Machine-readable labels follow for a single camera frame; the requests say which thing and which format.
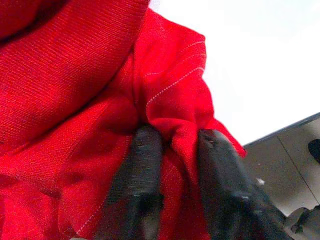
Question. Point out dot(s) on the long red garment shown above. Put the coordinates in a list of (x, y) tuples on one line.
[(75, 87)]

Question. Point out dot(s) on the light grey table black legs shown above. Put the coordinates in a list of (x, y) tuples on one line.
[(300, 123)]

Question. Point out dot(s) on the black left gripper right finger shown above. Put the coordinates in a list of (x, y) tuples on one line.
[(225, 190)]

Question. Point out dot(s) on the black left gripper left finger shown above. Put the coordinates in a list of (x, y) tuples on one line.
[(140, 180)]

